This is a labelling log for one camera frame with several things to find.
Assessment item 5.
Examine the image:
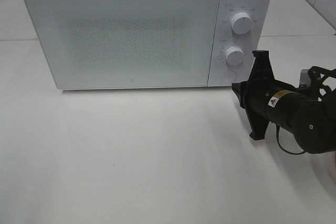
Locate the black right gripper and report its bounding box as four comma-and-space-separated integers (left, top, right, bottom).
245, 50, 306, 140

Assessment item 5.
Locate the pink plate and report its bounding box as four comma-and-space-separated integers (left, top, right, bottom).
329, 153, 336, 182

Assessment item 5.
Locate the round door release button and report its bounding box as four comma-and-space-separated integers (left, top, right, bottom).
221, 70, 237, 85

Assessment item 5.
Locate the white microwave door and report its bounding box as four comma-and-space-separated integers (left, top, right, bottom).
24, 0, 218, 90

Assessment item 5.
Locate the white microwave oven body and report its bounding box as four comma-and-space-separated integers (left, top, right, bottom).
27, 0, 274, 88

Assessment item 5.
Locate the lower white dial knob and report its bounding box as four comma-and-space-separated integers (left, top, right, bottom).
224, 46, 244, 66

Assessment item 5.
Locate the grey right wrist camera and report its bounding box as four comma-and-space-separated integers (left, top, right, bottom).
299, 69, 320, 88

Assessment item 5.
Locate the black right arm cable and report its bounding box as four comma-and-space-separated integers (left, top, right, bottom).
274, 66, 336, 155

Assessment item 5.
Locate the upper white dial knob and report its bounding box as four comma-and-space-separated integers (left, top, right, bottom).
230, 10, 253, 35

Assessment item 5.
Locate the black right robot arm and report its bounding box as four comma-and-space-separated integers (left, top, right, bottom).
241, 50, 335, 154

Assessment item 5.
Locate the white dial knob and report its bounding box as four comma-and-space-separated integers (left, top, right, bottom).
230, 10, 253, 35
224, 46, 244, 66

